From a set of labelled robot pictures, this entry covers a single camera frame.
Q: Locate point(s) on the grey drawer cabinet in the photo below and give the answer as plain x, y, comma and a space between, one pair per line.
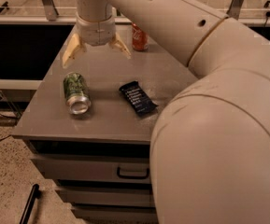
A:
81, 154

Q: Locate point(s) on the metal railing post left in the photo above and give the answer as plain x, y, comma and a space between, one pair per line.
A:
50, 10

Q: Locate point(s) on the green soda can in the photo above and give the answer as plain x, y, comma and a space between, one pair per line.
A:
76, 94

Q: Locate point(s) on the metal railing post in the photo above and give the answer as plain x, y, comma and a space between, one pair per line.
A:
234, 8
50, 10

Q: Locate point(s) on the red cola can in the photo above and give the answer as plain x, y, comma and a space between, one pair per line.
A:
139, 39

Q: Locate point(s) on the black drawer handle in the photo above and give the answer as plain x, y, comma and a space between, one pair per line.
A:
132, 174

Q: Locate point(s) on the black floor bar left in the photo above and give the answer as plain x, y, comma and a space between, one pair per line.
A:
34, 194

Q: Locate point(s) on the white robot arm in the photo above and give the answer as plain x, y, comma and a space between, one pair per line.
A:
210, 147

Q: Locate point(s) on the metal railing post right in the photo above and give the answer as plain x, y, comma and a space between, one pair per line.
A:
234, 8

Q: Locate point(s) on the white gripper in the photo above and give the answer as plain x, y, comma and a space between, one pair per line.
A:
96, 32

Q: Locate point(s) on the dark blue snack bar wrapper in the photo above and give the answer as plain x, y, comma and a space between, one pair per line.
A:
137, 98

